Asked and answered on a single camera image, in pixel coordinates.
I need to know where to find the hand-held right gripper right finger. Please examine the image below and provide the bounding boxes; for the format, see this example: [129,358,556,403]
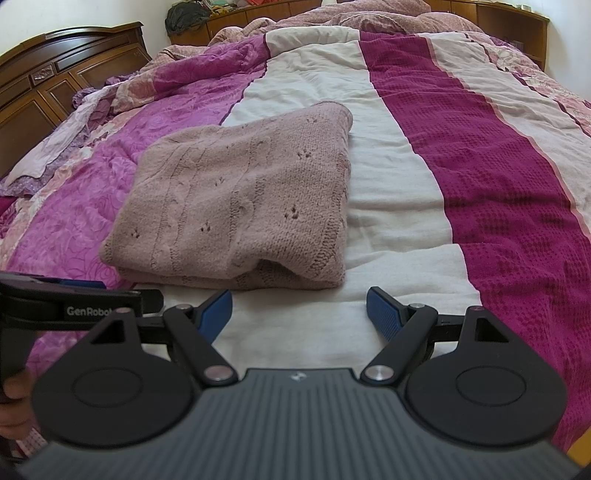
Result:
[361,286,512,383]

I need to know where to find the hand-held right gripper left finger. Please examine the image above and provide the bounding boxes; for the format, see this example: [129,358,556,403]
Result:
[88,290,234,386]

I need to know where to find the pink checked quilt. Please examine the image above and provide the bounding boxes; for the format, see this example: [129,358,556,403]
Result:
[205,0,483,47]

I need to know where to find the purple and white patchwork blanket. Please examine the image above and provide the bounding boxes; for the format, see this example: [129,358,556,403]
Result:
[0,25,591,462]

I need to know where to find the dark green bag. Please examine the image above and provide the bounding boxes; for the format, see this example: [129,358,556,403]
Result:
[165,2,211,34]

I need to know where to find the pink knitted cardigan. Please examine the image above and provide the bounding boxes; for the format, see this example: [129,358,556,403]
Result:
[99,102,355,292]

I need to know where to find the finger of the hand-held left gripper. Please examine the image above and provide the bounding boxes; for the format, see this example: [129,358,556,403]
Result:
[139,289,164,319]
[28,276,137,291]

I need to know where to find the carved wooden headboard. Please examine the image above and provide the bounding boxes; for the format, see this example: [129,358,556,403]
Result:
[0,21,153,178]

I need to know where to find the person's left hand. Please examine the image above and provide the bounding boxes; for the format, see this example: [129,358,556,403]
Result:
[0,370,35,439]

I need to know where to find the lavender floral sheet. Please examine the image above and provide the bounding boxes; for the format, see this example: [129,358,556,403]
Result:
[0,85,121,199]

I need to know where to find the wooden window ledge cabinet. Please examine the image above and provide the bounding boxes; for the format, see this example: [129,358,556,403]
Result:
[168,0,550,72]

